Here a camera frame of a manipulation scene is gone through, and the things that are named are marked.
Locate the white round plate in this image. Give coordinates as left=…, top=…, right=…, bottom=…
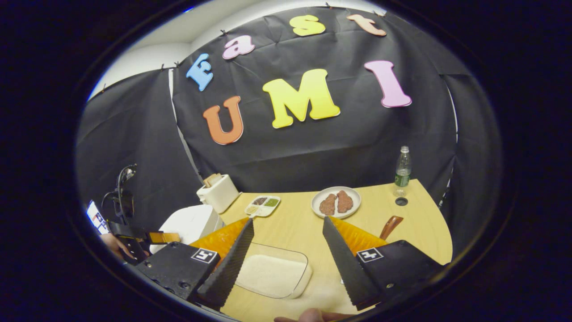
left=311, top=186, right=362, bottom=220

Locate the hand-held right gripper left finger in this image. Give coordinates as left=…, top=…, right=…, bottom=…
left=134, top=217, right=256, bottom=312

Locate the brown meat piece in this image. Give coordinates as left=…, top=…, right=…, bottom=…
left=319, top=193, right=338, bottom=216
left=336, top=190, right=354, bottom=214

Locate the wooden spoon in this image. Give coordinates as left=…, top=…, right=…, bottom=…
left=379, top=215, right=404, bottom=241

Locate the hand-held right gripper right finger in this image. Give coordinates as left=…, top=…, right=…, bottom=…
left=322, top=216, right=446, bottom=312

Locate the white rice cooker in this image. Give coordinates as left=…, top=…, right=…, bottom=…
left=149, top=204, right=225, bottom=254

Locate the white toaster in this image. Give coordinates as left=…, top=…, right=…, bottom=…
left=196, top=174, right=241, bottom=214

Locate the white divided seasoning dish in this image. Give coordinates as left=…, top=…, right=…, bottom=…
left=244, top=195, right=282, bottom=219

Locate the clear bottle green label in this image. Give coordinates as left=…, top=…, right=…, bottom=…
left=393, top=145, right=412, bottom=198

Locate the clear glass tray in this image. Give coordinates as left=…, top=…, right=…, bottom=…
left=234, top=241, right=313, bottom=300

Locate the computer monitor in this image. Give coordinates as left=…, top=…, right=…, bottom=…
left=86, top=199, right=110, bottom=236

